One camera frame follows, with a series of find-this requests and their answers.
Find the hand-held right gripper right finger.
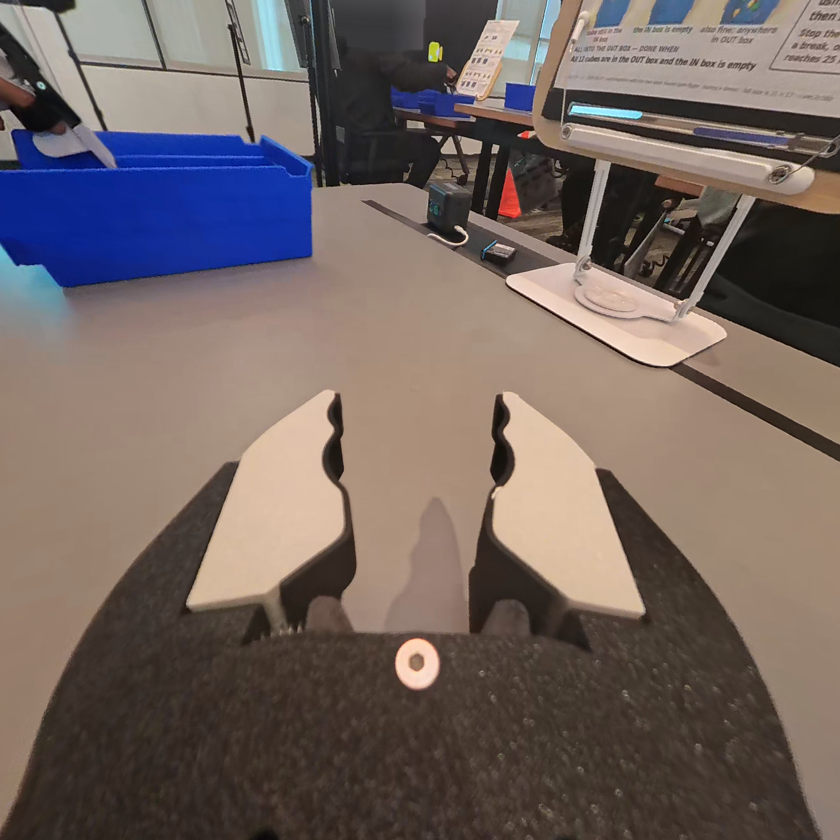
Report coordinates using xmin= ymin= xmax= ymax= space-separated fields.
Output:
xmin=469 ymin=392 xmax=647 ymax=636

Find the thick black vertical pole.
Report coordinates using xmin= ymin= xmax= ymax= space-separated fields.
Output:
xmin=307 ymin=0 xmax=343 ymax=188

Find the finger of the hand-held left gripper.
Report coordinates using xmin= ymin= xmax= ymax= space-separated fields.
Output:
xmin=31 ymin=130 xmax=89 ymax=159
xmin=71 ymin=123 xmax=118 ymax=169

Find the large frosted window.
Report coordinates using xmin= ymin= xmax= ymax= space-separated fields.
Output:
xmin=59 ymin=0 xmax=316 ymax=73

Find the person's left hand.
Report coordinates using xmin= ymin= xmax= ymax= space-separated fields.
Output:
xmin=0 ymin=75 xmax=37 ymax=114

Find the wooden top office desk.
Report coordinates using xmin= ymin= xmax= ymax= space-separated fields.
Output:
xmin=394 ymin=101 xmax=536 ymax=219

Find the thin black stand pole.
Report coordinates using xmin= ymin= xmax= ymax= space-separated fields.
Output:
xmin=54 ymin=10 xmax=108 ymax=131
xmin=226 ymin=23 xmax=257 ymax=142

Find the black monitor with yellow sticker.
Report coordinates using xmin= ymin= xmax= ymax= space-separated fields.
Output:
xmin=423 ymin=0 xmax=500 ymax=67

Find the small wooden instruction board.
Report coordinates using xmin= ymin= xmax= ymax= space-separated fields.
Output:
xmin=456 ymin=20 xmax=520 ymax=101

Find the black device with green ring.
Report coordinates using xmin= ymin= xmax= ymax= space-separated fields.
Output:
xmin=428 ymin=182 xmax=472 ymax=234

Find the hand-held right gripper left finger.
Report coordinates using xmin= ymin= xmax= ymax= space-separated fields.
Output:
xmin=185 ymin=390 xmax=357 ymax=634

